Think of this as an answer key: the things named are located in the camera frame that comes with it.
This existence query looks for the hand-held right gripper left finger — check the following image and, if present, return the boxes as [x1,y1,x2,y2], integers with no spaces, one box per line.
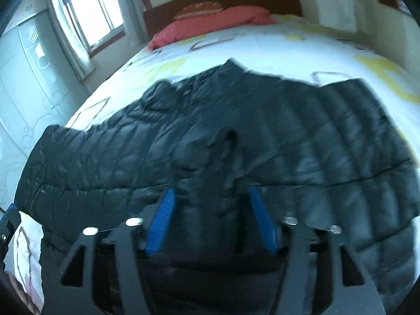
[41,188,178,315]

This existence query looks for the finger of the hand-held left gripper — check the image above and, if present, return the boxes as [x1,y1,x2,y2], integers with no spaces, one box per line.
[0,203,21,270]

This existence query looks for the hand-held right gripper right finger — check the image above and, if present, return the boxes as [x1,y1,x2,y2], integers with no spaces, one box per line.
[248,185,386,315]

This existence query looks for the black puffer jacket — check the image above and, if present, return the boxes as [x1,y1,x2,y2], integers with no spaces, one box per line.
[15,58,420,315]

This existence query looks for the pale patterned wardrobe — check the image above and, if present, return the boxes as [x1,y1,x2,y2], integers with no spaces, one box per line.
[0,0,96,211]

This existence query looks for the white printed bed sheet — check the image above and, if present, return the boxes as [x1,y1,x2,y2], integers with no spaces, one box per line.
[7,13,420,304]

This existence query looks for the red pillow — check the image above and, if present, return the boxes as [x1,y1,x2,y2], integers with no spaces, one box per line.
[148,6,276,50]

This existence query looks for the window with brown frame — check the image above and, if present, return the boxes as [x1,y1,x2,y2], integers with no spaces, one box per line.
[62,0,126,49]

